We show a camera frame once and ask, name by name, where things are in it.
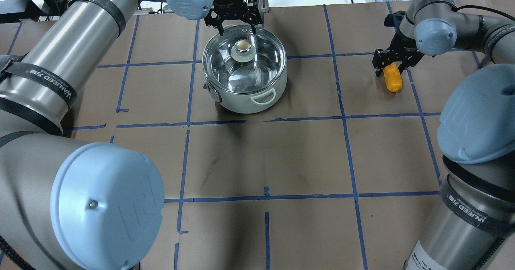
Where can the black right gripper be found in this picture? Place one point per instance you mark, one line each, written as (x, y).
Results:
(403, 44)

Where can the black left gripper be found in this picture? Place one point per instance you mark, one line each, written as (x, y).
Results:
(229, 1)

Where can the yellow toy corn cob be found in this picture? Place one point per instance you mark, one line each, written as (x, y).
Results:
(393, 78)

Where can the glass pot lid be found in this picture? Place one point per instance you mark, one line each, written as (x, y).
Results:
(244, 61)

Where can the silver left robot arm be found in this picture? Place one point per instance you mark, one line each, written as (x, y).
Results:
(69, 204)

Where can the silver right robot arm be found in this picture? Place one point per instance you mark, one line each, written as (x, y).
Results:
(475, 212)

